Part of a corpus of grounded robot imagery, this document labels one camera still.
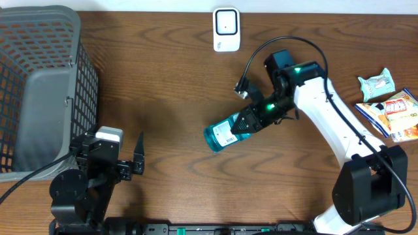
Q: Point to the teal wet wipes pack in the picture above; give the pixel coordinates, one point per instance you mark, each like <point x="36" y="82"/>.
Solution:
<point x="377" y="86"/>

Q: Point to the grey plastic shopping basket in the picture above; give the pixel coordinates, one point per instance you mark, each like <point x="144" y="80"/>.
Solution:
<point x="49" y="91"/>

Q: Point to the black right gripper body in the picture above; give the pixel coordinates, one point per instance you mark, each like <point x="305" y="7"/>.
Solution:
<point x="270" y="109"/>

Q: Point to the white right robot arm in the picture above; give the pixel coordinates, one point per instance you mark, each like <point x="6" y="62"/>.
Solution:
<point x="372" y="178"/>

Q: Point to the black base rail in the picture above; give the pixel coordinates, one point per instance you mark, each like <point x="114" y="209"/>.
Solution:
<point x="212" y="229"/>

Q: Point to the yellow snack bag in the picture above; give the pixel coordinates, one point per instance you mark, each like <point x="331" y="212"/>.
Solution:
<point x="395" y="117"/>

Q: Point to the blue Listerine mouthwash bottle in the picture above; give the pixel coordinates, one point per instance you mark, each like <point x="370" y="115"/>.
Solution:
<point x="219" y="136"/>

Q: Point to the white barcode scanner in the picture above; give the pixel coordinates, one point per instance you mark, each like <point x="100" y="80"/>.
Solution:
<point x="226" y="29"/>

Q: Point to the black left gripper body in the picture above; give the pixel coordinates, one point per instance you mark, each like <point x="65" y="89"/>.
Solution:
<point x="121" y="173"/>

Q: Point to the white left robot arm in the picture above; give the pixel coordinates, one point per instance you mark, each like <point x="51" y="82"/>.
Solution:
<point x="80" y="196"/>

